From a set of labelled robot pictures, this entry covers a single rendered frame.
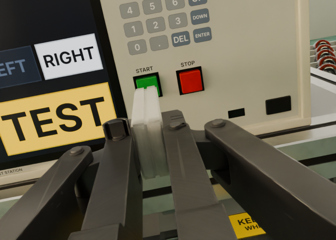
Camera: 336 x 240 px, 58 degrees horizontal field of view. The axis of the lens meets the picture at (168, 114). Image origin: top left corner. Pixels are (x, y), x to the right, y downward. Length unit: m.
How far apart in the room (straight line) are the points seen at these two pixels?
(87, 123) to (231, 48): 0.14
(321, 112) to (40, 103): 0.28
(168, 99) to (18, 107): 0.13
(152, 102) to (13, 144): 0.17
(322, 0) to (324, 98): 7.17
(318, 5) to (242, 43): 7.24
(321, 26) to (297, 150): 7.31
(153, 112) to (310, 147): 0.18
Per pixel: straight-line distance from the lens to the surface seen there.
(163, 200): 0.28
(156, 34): 0.26
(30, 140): 0.30
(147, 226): 0.50
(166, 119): 0.16
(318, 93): 0.41
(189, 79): 0.27
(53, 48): 0.27
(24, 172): 0.32
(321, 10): 7.55
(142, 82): 0.26
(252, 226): 0.27
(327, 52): 1.97
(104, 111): 0.28
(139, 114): 0.15
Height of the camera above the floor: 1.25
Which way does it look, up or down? 19 degrees down
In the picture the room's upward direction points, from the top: 11 degrees counter-clockwise
